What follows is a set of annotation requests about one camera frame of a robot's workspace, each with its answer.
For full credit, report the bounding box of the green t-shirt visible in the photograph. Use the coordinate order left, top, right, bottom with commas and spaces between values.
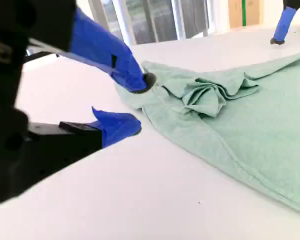
114, 51, 300, 217

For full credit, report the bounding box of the brown cardboard box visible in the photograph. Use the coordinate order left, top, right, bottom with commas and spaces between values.
227, 0, 262, 30

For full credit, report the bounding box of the green pole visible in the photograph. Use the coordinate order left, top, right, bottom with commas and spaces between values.
241, 0, 248, 27

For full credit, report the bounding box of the white window frame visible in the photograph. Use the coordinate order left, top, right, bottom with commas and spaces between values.
88, 0, 217, 46

